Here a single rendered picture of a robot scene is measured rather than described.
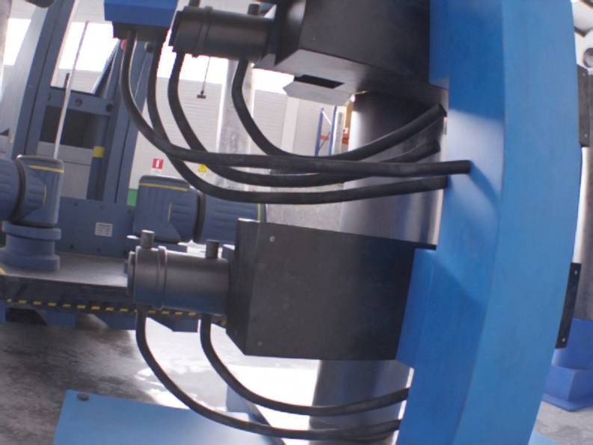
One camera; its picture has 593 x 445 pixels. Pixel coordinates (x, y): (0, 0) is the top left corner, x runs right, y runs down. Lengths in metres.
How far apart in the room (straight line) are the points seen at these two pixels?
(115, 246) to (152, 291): 1.50
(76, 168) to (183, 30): 1.77
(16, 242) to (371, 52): 1.24
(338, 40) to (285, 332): 0.46
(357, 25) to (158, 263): 0.52
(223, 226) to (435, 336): 1.24
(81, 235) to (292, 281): 1.65
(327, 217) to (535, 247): 8.48
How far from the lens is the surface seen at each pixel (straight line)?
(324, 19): 0.88
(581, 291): 2.30
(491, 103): 0.76
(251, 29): 1.01
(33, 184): 1.67
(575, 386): 2.29
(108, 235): 2.42
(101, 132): 2.58
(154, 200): 1.90
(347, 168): 0.79
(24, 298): 1.47
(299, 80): 1.17
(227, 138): 2.10
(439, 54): 0.93
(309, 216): 9.10
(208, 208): 1.92
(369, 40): 0.90
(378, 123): 1.15
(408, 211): 1.12
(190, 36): 1.00
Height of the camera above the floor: 0.61
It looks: level
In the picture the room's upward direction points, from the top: 8 degrees clockwise
